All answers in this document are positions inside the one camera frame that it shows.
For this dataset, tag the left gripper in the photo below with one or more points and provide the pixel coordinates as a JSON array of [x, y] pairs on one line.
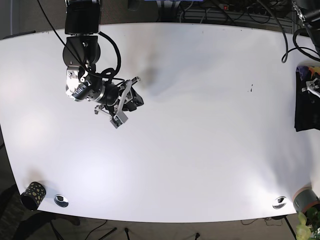
[[312, 86]]

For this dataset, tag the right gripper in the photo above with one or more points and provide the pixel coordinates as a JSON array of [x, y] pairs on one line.
[[118, 99]]

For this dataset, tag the black flame graphic T-shirt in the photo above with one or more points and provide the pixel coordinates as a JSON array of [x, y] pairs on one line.
[[307, 106]]

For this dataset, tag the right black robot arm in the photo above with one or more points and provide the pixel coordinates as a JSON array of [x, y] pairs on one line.
[[81, 53]]

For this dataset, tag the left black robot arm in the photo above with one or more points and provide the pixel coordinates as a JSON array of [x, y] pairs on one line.
[[308, 12]]

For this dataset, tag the grey plant pot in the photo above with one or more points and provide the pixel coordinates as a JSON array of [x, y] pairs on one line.
[[304, 199]]

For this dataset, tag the right metal table grommet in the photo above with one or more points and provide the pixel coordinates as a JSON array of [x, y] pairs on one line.
[[279, 202]]

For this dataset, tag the metal table grommet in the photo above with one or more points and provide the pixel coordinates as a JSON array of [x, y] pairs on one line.
[[279, 202], [61, 201]]

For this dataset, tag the left metal table grommet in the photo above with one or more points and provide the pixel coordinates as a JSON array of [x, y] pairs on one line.
[[61, 201]]

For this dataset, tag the black floral cup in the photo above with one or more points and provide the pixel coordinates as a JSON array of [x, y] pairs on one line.
[[32, 197]]

